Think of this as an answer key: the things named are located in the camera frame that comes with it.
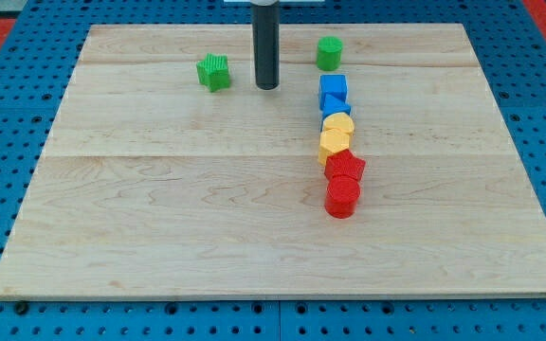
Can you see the yellow hexagon block lower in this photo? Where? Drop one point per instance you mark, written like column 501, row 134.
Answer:
column 331, row 142

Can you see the red star block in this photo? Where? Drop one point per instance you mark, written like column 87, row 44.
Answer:
column 344, row 163

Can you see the red cylinder block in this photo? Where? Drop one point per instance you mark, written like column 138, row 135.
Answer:
column 342, row 195

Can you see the yellow heptagon block upper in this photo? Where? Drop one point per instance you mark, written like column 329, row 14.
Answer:
column 339, row 121

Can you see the blue triangle block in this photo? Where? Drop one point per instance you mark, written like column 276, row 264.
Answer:
column 332, row 105

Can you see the wooden board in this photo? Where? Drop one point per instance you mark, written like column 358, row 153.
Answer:
column 150, row 187

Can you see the blue cube block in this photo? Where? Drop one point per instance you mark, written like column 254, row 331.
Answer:
column 334, row 85

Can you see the green star block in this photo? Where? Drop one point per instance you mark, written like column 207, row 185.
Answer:
column 213, row 72

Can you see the green cylinder block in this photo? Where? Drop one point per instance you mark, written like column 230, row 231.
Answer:
column 329, row 51

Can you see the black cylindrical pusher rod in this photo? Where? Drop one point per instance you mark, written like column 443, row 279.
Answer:
column 265, row 22

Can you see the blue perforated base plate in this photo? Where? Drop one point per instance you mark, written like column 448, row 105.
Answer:
column 37, row 60

